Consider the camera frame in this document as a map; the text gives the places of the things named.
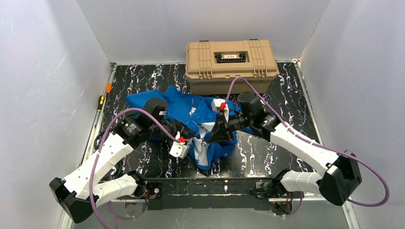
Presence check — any tan plastic toolbox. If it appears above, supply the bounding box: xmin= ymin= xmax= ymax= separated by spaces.
xmin=186 ymin=39 xmax=279 ymax=95

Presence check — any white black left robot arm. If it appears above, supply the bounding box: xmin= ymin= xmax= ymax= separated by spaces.
xmin=49 ymin=97 xmax=196 ymax=223

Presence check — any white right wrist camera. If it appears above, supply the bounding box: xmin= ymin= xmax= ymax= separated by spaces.
xmin=211 ymin=98 xmax=230 ymax=121

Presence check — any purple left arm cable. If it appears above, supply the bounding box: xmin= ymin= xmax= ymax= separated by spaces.
xmin=89 ymin=107 xmax=187 ymax=229

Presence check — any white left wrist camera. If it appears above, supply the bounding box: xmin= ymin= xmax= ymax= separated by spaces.
xmin=169 ymin=141 xmax=189 ymax=158

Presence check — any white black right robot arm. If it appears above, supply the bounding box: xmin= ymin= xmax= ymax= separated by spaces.
xmin=206 ymin=92 xmax=362 ymax=206

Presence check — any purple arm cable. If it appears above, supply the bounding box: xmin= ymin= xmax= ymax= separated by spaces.
xmin=224 ymin=76 xmax=390 ymax=208
xmin=89 ymin=107 xmax=187 ymax=229

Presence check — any orange handled screwdriver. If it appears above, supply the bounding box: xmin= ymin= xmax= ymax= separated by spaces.
xmin=106 ymin=83 xmax=112 ymax=94

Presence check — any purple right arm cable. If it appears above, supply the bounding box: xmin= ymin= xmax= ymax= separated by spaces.
xmin=224 ymin=76 xmax=390 ymax=208

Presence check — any yellow black handled screwdriver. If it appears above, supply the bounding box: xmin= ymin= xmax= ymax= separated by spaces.
xmin=97 ymin=95 xmax=105 ymax=112

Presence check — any blue zip jacket white lining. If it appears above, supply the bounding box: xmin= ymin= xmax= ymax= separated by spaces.
xmin=126 ymin=86 xmax=238 ymax=170

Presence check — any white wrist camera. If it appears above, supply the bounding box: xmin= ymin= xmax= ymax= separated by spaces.
xmin=211 ymin=98 xmax=230 ymax=121
xmin=169 ymin=141 xmax=189 ymax=158

